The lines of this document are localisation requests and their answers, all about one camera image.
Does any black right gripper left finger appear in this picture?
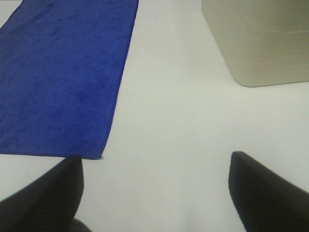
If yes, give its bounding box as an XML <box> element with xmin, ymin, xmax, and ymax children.
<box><xmin>0</xmin><ymin>155</ymin><xmax>90</xmax><ymax>232</ymax></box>

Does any beige storage box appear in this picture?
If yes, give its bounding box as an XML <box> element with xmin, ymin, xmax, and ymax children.
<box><xmin>201</xmin><ymin>0</ymin><xmax>309</xmax><ymax>87</ymax></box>

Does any blue towel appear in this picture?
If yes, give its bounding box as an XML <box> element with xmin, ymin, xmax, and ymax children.
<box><xmin>0</xmin><ymin>0</ymin><xmax>139</xmax><ymax>160</ymax></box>

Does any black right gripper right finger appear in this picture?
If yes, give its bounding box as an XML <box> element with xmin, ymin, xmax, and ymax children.
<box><xmin>228</xmin><ymin>151</ymin><xmax>309</xmax><ymax>232</ymax></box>

